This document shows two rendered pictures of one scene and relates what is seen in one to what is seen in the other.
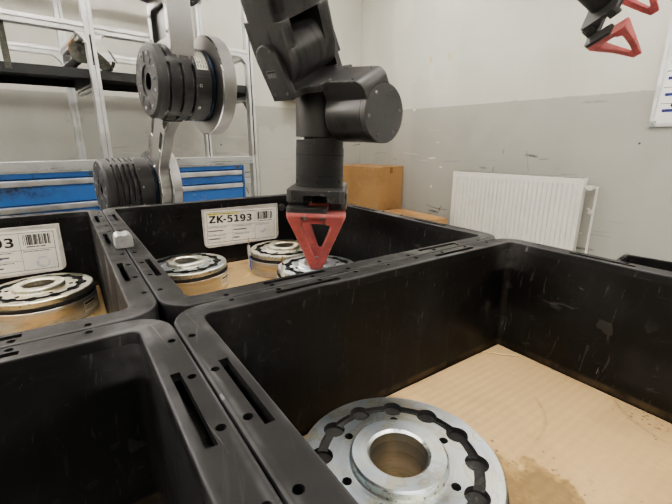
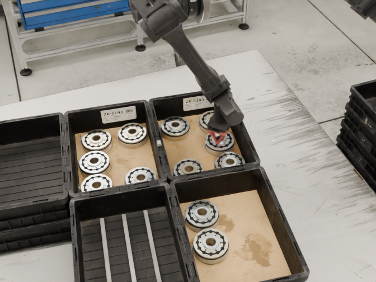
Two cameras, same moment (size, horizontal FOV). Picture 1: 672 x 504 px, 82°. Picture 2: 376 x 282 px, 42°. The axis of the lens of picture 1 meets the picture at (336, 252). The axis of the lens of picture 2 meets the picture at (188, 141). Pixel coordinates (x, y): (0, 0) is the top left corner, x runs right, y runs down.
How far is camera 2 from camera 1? 1.32 m
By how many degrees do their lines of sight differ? 35
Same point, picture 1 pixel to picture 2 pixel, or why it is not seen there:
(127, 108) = not seen: outside the picture
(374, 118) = (231, 121)
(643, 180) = not seen: outside the picture
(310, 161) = (216, 115)
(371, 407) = (203, 202)
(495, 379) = (243, 200)
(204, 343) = (173, 191)
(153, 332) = (167, 186)
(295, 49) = (211, 95)
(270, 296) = (186, 180)
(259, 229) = (207, 103)
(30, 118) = not seen: outside the picture
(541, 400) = (248, 208)
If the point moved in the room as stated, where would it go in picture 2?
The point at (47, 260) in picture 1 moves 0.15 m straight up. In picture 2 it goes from (131, 116) to (127, 83)
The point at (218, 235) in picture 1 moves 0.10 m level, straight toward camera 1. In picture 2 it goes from (189, 106) to (187, 125)
